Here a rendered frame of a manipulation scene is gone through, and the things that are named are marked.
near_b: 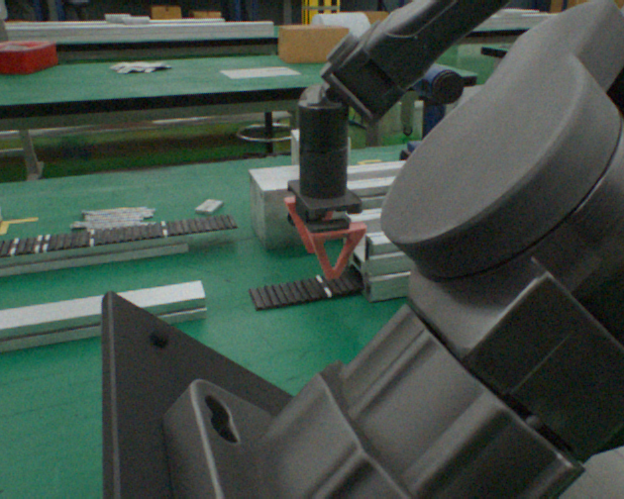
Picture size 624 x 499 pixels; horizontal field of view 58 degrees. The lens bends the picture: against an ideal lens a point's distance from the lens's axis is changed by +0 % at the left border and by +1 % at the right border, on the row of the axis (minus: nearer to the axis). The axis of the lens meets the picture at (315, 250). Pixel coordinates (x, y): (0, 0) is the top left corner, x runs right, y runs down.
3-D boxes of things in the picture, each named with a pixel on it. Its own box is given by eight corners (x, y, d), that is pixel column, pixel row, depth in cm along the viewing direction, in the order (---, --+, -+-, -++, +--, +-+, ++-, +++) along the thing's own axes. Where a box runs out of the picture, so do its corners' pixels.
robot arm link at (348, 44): (353, 31, 58) (409, 90, 61) (345, 23, 69) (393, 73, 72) (275, 117, 62) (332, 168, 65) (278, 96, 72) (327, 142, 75)
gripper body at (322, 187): (334, 188, 74) (335, 133, 70) (364, 217, 65) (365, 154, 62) (286, 194, 72) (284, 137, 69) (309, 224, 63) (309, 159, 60)
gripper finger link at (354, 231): (345, 257, 74) (347, 189, 70) (365, 283, 68) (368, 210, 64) (294, 264, 72) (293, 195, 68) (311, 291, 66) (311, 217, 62)
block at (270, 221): (268, 256, 82) (266, 195, 78) (251, 225, 93) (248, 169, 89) (327, 249, 85) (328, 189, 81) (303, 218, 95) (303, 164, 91)
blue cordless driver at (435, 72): (420, 191, 107) (431, 71, 98) (387, 161, 125) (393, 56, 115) (458, 188, 109) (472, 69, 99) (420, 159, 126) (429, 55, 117)
